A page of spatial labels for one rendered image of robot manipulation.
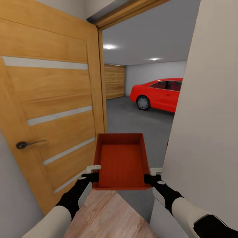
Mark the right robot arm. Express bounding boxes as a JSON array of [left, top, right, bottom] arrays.
[[144, 168, 238, 238]]

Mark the storage box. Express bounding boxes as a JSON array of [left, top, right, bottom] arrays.
[[92, 133, 151, 191]]

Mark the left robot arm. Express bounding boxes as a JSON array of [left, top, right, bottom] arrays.
[[21, 165, 101, 238]]

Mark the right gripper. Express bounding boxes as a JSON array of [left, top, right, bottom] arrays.
[[144, 174, 161, 184]]

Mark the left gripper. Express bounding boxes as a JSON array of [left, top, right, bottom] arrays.
[[81, 172, 99, 182]]

